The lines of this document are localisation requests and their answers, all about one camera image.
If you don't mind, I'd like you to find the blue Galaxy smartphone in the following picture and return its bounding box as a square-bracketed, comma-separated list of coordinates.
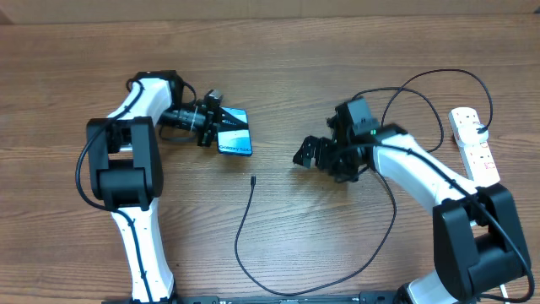
[217, 122, 252, 157]

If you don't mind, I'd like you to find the black USB charging cable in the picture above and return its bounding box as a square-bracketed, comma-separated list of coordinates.
[233, 68, 494, 297]

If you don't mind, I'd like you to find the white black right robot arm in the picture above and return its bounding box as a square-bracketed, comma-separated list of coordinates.
[293, 97, 535, 303]

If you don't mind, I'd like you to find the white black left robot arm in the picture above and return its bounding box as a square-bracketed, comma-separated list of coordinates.
[79, 70, 252, 303]

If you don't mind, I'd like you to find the white charger plug adapter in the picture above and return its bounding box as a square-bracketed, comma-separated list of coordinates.
[455, 123, 489, 147]

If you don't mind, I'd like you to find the white power strip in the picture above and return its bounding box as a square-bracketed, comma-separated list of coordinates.
[448, 107, 500, 187]

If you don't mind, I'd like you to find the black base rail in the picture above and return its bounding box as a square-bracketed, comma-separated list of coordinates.
[100, 290, 478, 304]

